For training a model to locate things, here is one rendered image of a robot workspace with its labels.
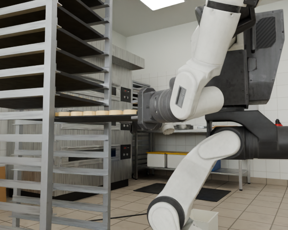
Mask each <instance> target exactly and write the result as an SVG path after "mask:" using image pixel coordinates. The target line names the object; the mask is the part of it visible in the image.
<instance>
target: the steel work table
mask: <svg viewBox="0 0 288 230"><path fill-rule="evenodd" d="M235 125H237V126H242V125H241V124H235ZM193 126H194V125H191V127H190V128H189V129H188V130H179V129H178V128H177V126H176V125H174V129H175V131H174V133H207V130H194V129H193ZM213 126H215V125H213ZM138 133H152V152H154V151H155V133H163V132H162V131H160V130H148V131H137V133H135V173H134V178H135V180H137V178H138V168H148V169H152V175H155V169H160V170H172V171H175V168H168V167H165V168H161V167H148V166H147V165H143V166H138ZM238 161H239V169H231V168H220V169H218V170H215V171H211V173H214V174H227V175H238V176H239V190H240V191H242V189H243V187H242V174H243V173H245V172H247V182H248V184H250V183H251V176H250V160H249V159H247V170H245V169H242V160H238Z"/></svg>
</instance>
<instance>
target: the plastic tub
mask: <svg viewBox="0 0 288 230"><path fill-rule="evenodd" d="M190 218H192V219H193V220H194V221H195V222H196V224H197V226H198V227H199V228H200V229H202V230H218V212H213V211H207V210H200V209H192V210H191V214H190Z"/></svg>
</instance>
